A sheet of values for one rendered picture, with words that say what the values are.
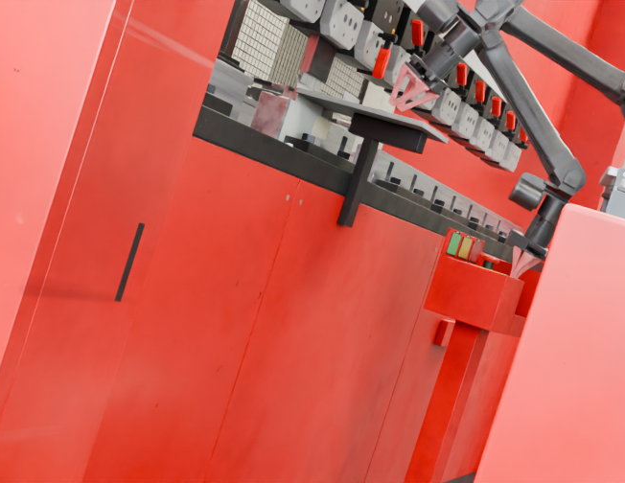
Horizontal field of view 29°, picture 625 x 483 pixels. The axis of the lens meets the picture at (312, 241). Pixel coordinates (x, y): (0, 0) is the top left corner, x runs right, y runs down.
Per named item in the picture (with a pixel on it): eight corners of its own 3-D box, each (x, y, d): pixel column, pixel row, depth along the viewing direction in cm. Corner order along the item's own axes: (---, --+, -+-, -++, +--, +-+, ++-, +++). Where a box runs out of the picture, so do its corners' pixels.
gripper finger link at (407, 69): (375, 89, 229) (410, 54, 227) (386, 97, 236) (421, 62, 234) (399, 114, 227) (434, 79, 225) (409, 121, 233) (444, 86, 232)
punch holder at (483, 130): (474, 144, 339) (493, 87, 339) (447, 135, 342) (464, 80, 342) (486, 152, 353) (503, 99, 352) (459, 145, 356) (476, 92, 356)
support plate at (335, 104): (422, 126, 220) (424, 121, 220) (296, 91, 230) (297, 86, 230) (447, 144, 237) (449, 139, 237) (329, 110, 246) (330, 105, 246)
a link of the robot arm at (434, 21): (502, 6, 223) (503, 16, 231) (460, -37, 225) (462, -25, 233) (455, 51, 224) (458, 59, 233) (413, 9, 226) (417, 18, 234)
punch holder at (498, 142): (490, 155, 357) (507, 103, 357) (463, 148, 361) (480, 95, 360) (500, 163, 371) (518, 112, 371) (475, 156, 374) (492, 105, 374)
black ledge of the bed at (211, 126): (128, 109, 154) (140, 76, 154) (0, 70, 162) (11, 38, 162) (545, 276, 433) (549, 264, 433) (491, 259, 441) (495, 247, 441)
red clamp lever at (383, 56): (381, 79, 249) (396, 34, 249) (363, 74, 250) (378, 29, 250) (384, 80, 250) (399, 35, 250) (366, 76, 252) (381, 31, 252)
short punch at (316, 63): (305, 82, 234) (319, 35, 233) (295, 80, 234) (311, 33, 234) (322, 93, 243) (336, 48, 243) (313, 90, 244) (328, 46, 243)
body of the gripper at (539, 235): (516, 239, 267) (533, 210, 266) (554, 263, 262) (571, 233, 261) (506, 236, 261) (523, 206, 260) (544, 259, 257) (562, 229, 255)
